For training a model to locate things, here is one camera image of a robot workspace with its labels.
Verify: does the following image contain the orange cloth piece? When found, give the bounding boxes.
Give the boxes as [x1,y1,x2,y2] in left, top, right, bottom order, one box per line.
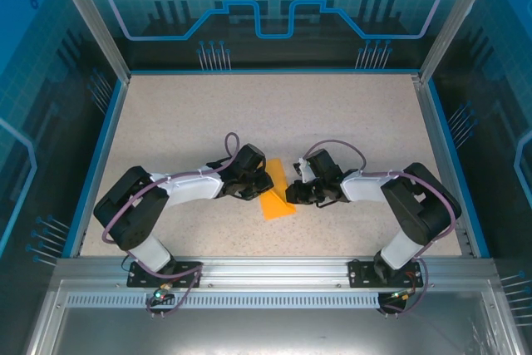
[258,158,298,221]

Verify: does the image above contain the connector with green LED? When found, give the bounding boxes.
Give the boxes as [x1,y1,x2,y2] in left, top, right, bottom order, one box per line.
[388,288,416,303]
[151,284,174,303]

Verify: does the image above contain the metal tray panel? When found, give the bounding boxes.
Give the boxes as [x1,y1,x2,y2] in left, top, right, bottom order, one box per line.
[24,279,519,355]

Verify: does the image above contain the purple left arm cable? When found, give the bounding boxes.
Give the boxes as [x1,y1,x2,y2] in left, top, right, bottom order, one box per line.
[101,131,204,319]

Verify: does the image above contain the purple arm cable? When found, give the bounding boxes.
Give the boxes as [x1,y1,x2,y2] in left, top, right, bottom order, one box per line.
[101,131,204,319]
[304,140,463,317]

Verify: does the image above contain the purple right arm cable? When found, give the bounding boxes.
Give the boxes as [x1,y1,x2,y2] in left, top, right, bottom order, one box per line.
[304,140,463,317]

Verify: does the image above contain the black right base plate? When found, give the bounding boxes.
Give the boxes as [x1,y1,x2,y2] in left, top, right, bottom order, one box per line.
[347,259,425,288]

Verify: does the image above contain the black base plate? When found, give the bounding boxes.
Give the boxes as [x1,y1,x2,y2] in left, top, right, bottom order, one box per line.
[126,260,204,288]
[347,259,425,288]

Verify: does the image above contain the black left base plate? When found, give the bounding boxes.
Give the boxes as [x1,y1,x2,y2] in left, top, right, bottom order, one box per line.
[126,260,204,288]

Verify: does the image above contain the slotted cable duct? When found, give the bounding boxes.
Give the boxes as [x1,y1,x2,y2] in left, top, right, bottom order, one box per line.
[65,292,382,310]

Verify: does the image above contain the blue aluminium side rail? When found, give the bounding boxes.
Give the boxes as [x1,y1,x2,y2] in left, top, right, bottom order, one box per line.
[61,78,131,259]
[414,73,491,259]

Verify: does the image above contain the thin black cable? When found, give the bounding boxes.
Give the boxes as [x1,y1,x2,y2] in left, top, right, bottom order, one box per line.
[121,249,142,274]

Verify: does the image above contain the aluminium frame post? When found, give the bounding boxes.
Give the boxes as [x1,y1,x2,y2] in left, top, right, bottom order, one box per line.
[46,0,132,81]
[417,0,491,81]

